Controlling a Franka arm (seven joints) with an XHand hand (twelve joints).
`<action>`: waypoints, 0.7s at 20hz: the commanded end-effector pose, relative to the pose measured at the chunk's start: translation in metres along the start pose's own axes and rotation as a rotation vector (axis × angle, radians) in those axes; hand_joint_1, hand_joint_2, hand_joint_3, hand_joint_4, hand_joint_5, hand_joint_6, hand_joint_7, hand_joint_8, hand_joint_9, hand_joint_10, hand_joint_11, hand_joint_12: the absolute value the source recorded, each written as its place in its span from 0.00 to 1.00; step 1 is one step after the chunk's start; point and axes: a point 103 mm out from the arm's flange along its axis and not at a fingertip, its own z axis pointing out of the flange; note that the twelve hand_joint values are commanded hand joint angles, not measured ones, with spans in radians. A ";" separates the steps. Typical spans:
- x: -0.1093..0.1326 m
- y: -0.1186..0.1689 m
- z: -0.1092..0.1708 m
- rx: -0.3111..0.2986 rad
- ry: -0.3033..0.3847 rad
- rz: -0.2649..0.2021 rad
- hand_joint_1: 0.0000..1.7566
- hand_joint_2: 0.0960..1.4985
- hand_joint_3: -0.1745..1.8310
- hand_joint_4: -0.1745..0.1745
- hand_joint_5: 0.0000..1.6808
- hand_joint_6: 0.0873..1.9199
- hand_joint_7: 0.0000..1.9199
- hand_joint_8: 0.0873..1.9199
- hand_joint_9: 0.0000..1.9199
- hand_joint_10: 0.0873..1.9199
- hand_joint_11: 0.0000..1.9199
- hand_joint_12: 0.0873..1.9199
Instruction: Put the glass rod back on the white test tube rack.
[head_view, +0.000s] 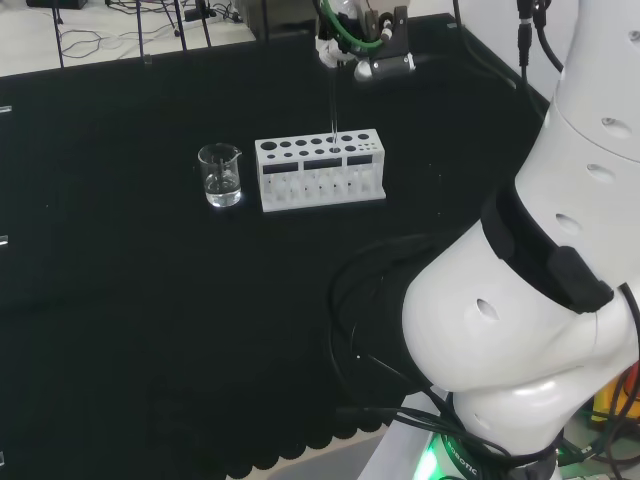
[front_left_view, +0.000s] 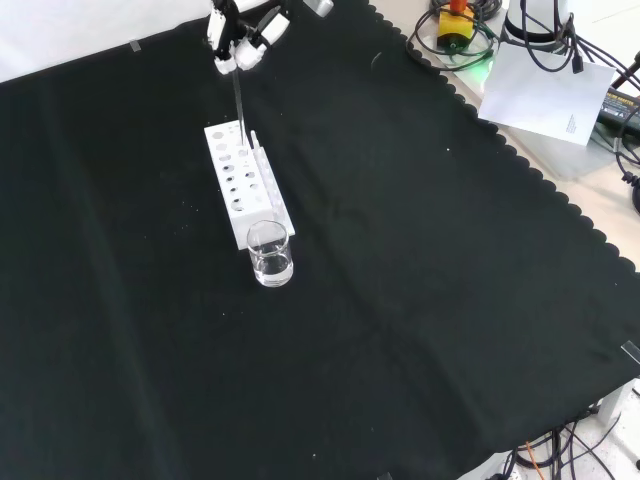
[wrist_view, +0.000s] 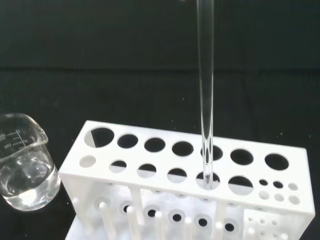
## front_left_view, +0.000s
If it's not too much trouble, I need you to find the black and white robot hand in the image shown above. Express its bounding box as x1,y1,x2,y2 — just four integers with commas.
205,0,292,76

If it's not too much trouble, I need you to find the white test tube rack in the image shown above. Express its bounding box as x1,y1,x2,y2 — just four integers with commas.
203,121,296,251

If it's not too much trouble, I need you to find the yellow stop button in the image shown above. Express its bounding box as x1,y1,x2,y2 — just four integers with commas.
437,0,476,54

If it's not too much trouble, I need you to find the clear glass beaker with water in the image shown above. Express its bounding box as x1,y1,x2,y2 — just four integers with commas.
246,219,295,289

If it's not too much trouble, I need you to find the black bench cloth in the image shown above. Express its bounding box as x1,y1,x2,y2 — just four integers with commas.
0,0,640,480

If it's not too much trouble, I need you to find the white paper sheet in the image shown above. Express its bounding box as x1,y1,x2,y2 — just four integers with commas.
477,43,617,147

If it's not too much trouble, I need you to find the black power adapter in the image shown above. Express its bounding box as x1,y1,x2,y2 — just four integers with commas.
594,87,640,135

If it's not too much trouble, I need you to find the white bench leg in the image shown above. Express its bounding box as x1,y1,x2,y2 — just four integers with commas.
597,378,640,427

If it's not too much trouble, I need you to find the black looped cable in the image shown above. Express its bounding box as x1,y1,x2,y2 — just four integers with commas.
405,0,501,67

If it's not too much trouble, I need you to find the black cable with plug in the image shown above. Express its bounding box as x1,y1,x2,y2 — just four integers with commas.
519,0,585,75

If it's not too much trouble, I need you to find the orange cable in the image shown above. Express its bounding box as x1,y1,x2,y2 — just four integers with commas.
524,439,545,470

